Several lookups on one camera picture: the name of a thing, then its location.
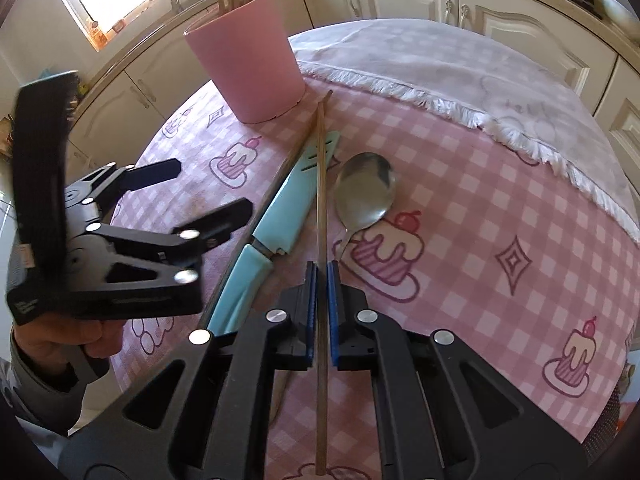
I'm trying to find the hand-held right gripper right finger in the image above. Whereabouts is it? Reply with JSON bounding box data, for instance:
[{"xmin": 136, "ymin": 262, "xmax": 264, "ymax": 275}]
[{"xmin": 327, "ymin": 260, "xmax": 588, "ymax": 480}]

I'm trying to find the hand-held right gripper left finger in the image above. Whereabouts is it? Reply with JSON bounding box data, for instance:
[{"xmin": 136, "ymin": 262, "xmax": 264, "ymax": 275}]
[{"xmin": 57, "ymin": 260, "xmax": 319, "ymax": 480}]

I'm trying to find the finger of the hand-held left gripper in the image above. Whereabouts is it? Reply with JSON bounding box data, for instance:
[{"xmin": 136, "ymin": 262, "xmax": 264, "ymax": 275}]
[
  {"xmin": 87, "ymin": 197, "xmax": 255, "ymax": 295},
  {"xmin": 65, "ymin": 158, "xmax": 182, "ymax": 224}
]

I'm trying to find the pink cup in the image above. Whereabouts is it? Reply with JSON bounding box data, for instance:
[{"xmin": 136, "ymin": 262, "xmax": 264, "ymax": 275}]
[{"xmin": 183, "ymin": 0, "xmax": 307, "ymax": 125}]

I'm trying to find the person's left forearm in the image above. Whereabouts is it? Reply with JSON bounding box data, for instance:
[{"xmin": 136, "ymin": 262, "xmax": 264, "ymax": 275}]
[{"xmin": 0, "ymin": 340, "xmax": 113, "ymax": 436}]

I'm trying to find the person's left hand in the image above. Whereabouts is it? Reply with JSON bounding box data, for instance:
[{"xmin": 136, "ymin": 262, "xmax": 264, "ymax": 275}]
[{"xmin": 12, "ymin": 317, "xmax": 126, "ymax": 377}]

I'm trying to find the teal knife with sheath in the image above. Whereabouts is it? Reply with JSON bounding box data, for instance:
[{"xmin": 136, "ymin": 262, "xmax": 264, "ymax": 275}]
[{"xmin": 206, "ymin": 131, "xmax": 342, "ymax": 337}]

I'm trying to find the large metal spoon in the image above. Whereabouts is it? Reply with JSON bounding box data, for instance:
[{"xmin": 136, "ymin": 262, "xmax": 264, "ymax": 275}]
[{"xmin": 331, "ymin": 152, "xmax": 397, "ymax": 265}]

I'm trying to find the grey fringed cloth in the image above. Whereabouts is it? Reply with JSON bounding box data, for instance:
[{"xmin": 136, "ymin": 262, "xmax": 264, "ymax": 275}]
[{"xmin": 289, "ymin": 19, "xmax": 640, "ymax": 246}]

